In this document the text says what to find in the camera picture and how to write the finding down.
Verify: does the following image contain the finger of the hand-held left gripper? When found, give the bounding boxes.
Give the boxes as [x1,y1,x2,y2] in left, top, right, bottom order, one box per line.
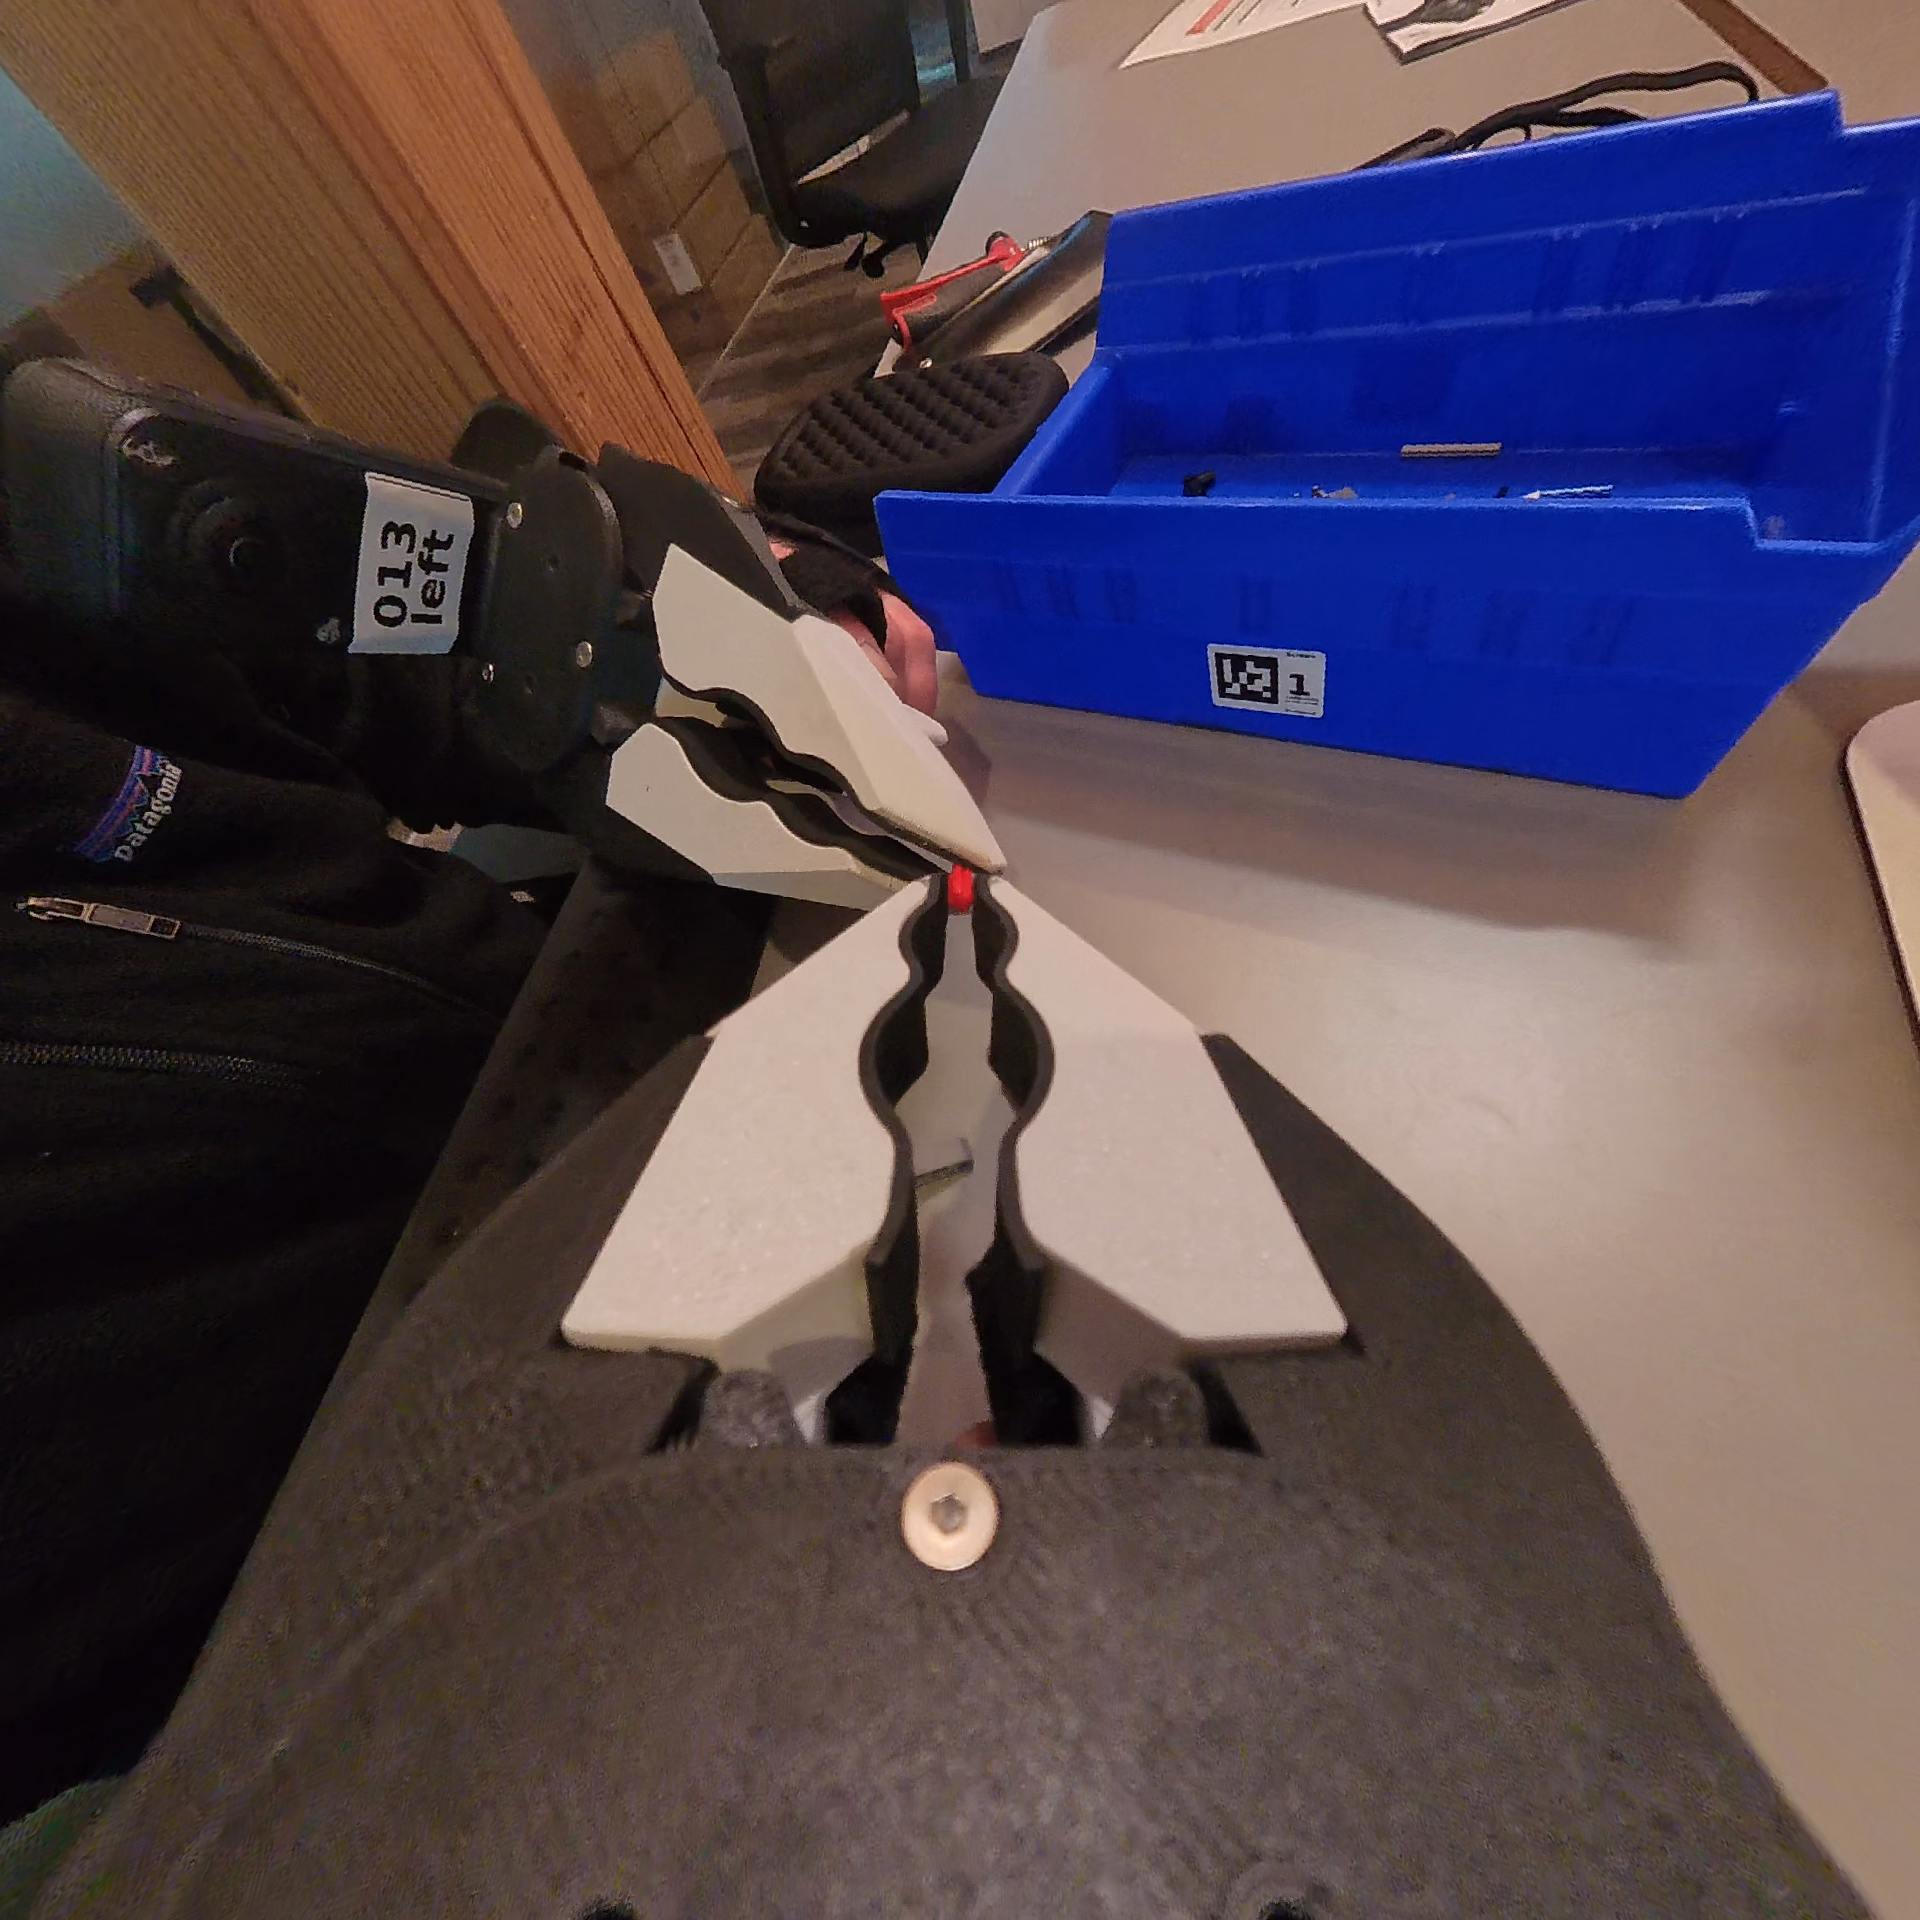
[599,720,945,914]
[654,545,1010,876]

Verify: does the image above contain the blue plastic bin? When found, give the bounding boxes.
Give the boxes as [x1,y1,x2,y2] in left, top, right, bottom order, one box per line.
[872,90,1920,801]

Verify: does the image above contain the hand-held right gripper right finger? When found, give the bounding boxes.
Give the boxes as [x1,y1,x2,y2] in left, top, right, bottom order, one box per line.
[966,874,1348,1449]

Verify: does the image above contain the white stand base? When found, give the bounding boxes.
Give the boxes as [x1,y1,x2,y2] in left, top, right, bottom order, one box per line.
[1841,702,1920,1051]

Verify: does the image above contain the black swivel chair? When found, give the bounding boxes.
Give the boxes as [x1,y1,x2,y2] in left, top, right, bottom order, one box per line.
[697,0,1010,274]

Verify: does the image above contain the person's left hand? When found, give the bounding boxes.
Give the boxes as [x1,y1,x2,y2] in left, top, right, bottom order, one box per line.
[855,591,943,713]

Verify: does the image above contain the black waffle foam pad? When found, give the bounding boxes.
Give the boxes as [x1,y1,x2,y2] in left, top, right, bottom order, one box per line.
[753,347,1071,528]

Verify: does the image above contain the red handled tool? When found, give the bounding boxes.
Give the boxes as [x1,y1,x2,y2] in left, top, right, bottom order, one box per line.
[877,232,1052,351]

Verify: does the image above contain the black studded mat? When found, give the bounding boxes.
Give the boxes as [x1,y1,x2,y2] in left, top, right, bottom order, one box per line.
[359,863,781,1353]

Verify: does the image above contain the black flat case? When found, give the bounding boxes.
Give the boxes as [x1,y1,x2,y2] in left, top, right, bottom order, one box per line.
[914,211,1114,360]

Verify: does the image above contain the wide wooden pillar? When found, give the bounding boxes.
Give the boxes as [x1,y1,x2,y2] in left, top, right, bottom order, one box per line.
[0,0,744,496]

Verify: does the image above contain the red printed paper sheet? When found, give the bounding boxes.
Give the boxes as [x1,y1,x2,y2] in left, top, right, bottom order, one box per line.
[1122,0,1360,68]

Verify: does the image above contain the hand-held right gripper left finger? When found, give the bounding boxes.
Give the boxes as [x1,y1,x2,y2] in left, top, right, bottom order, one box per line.
[560,878,953,1449]

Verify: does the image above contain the black cable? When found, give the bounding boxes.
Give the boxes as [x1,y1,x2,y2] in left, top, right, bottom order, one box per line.
[1351,59,1765,170]

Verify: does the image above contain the paper sheet with dark figure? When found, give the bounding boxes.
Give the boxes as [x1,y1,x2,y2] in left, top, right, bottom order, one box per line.
[1365,0,1584,63]

